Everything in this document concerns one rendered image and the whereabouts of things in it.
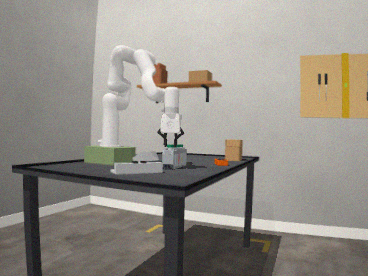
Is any light grey panel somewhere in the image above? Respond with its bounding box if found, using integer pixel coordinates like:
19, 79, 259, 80
111, 161, 163, 174

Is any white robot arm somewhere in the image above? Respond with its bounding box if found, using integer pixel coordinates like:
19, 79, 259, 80
98, 45, 179, 147

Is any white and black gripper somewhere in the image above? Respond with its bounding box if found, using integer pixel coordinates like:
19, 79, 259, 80
157, 113, 184, 147

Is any small brown cardboard box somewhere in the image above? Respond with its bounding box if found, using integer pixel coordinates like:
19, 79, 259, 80
225, 139, 243, 161

